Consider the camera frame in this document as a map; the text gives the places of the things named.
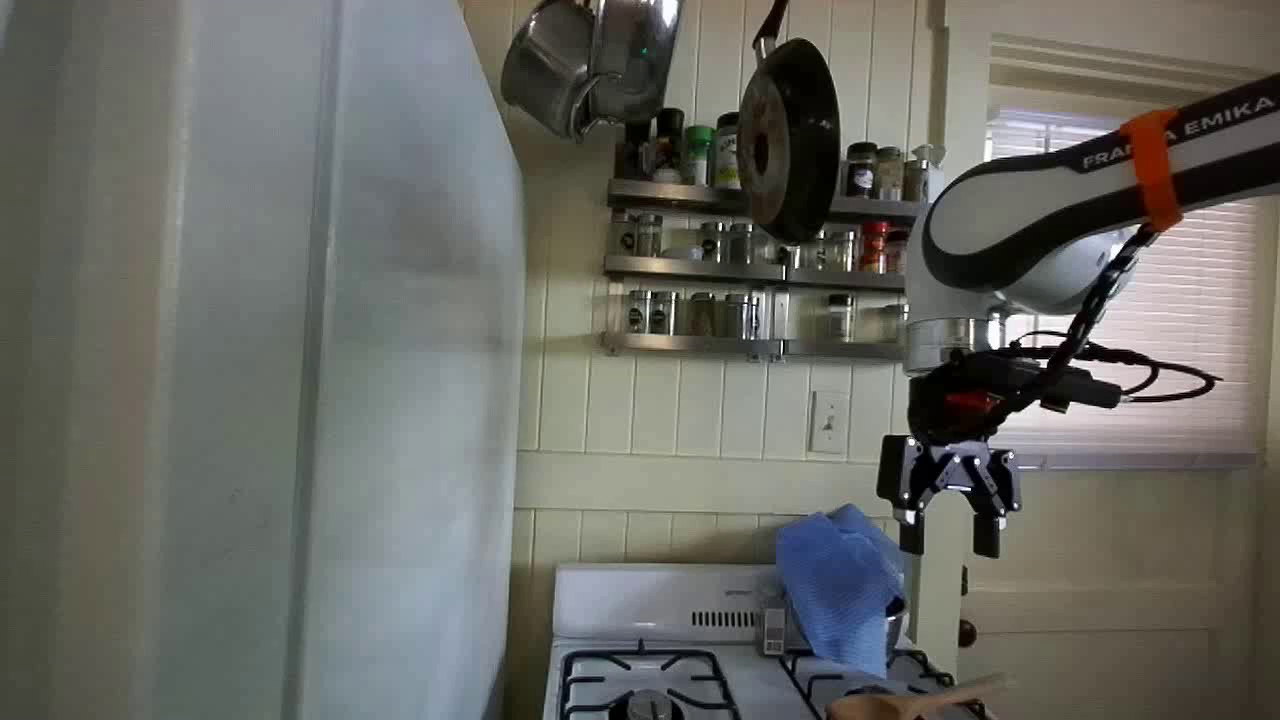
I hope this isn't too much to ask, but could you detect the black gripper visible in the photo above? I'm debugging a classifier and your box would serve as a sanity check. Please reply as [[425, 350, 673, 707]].
[[874, 350, 1018, 560]]

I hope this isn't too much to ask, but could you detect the wooden spoon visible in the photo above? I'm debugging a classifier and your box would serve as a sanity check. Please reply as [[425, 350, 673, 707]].
[[828, 677, 1003, 720]]

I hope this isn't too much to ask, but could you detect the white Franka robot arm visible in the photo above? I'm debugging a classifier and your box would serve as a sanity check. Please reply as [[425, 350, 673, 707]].
[[874, 75, 1280, 556]]

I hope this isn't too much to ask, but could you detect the blue striped cloth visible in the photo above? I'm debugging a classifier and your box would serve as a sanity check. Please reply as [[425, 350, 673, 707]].
[[776, 503, 902, 677]]

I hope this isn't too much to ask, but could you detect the black rear stove grate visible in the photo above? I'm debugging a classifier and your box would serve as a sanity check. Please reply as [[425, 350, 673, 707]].
[[776, 645, 993, 720]]

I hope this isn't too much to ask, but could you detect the black stove grate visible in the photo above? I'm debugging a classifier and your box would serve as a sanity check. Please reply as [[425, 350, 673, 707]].
[[776, 645, 993, 720], [552, 649, 740, 720]]

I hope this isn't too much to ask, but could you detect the white window blind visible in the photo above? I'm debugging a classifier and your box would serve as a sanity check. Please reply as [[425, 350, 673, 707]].
[[981, 103, 1268, 455]]

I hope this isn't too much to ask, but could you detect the white gas stove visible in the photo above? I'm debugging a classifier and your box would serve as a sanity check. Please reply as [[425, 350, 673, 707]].
[[540, 562, 997, 720]]

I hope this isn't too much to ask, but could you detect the metal spice rack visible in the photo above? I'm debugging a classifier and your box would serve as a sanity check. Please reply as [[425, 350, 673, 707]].
[[599, 108, 931, 359]]

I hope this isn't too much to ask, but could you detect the black front stove grate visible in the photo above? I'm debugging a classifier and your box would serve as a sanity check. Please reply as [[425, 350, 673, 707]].
[[552, 649, 740, 720]]

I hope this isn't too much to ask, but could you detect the black hanging frying pan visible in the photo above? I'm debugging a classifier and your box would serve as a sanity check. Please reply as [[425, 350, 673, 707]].
[[734, 0, 838, 243]]

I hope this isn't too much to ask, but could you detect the hanging steel pot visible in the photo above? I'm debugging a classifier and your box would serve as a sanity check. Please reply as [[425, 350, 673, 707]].
[[501, 0, 684, 141]]

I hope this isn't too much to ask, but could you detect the white refrigerator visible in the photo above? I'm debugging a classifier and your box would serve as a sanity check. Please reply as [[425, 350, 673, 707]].
[[0, 0, 522, 720]]

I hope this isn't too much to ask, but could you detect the white light switch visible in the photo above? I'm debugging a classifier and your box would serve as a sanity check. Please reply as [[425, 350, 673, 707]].
[[808, 386, 847, 455]]

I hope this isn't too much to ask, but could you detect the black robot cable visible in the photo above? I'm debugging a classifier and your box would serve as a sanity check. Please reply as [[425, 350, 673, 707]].
[[1003, 223, 1218, 413]]

